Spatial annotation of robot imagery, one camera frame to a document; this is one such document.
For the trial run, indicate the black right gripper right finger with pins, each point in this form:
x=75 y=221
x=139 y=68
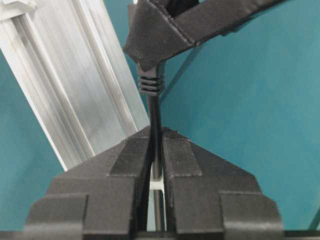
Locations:
x=209 y=198

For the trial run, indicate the silver aluminium rail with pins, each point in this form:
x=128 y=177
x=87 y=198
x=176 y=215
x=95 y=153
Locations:
x=67 y=59

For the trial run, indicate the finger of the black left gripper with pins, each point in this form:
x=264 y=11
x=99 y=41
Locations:
x=154 y=36
x=198 y=21

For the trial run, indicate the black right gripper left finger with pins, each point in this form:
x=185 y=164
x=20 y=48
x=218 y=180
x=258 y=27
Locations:
x=103 y=198

